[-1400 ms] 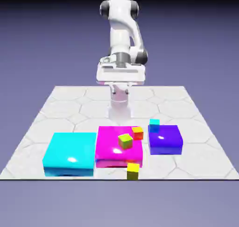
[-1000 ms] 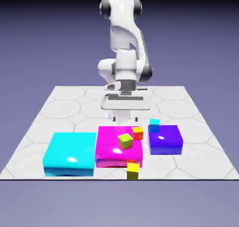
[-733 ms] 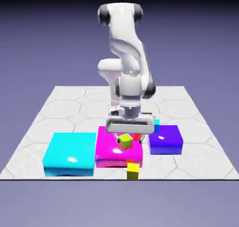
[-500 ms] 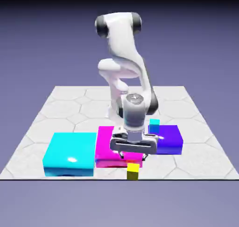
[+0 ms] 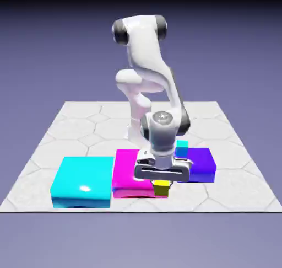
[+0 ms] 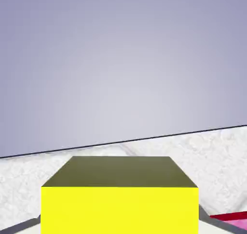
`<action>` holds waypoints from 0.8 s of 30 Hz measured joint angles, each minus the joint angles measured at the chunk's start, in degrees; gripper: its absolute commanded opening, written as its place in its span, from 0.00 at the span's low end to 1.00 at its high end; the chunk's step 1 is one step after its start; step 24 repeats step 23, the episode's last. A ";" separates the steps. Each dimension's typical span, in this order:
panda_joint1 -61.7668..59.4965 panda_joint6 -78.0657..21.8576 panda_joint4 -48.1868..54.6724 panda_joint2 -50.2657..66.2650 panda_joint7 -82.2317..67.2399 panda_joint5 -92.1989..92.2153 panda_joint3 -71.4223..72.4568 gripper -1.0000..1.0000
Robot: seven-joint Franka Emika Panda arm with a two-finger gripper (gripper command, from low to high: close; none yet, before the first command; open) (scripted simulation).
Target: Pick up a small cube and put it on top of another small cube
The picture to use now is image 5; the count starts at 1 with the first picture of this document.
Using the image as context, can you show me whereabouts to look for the large magenta box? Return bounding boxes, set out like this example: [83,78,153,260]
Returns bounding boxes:
[111,148,169,199]

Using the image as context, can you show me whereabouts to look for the large cyan box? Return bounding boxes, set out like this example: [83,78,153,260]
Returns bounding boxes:
[50,156,115,209]

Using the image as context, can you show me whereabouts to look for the small cyan cube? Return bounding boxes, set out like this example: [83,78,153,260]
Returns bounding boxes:
[176,140,189,158]

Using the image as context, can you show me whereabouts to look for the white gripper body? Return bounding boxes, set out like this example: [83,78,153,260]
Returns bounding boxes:
[134,158,191,183]

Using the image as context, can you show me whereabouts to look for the small yellow cube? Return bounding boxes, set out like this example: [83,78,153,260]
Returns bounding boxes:
[154,179,170,197]

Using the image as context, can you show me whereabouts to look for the large blue box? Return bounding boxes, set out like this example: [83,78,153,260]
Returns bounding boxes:
[173,147,217,183]

